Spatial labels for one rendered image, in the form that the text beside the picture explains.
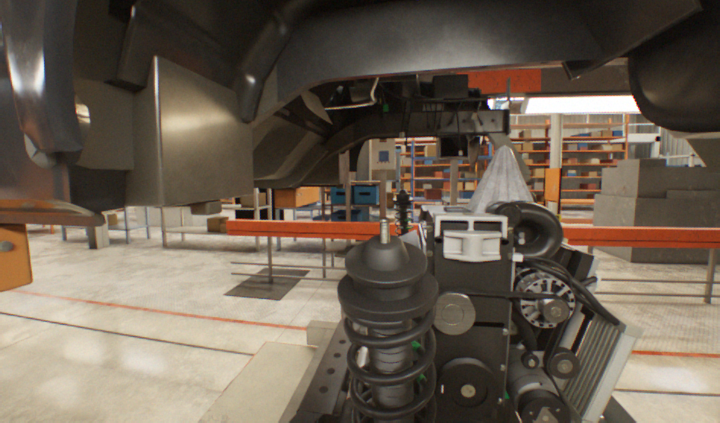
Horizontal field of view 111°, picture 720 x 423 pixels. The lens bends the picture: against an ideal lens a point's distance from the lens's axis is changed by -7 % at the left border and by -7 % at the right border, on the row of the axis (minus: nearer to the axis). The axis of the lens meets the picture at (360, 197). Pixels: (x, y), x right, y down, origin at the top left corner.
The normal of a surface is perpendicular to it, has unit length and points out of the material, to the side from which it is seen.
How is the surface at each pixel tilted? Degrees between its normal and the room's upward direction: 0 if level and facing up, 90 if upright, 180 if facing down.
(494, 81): 90
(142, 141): 90
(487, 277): 90
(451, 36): 90
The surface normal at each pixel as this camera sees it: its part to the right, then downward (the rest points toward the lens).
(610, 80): -0.18, 0.08
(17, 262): 0.98, 0.00
